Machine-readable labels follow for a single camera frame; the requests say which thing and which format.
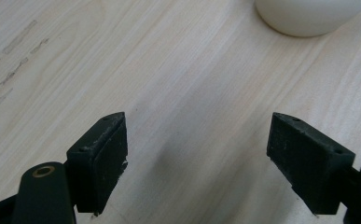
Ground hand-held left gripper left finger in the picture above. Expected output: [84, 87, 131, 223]
[65, 111, 129, 217]

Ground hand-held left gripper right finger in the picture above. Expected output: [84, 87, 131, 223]
[266, 112, 356, 217]

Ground white round bowl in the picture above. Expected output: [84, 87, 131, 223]
[254, 0, 361, 38]

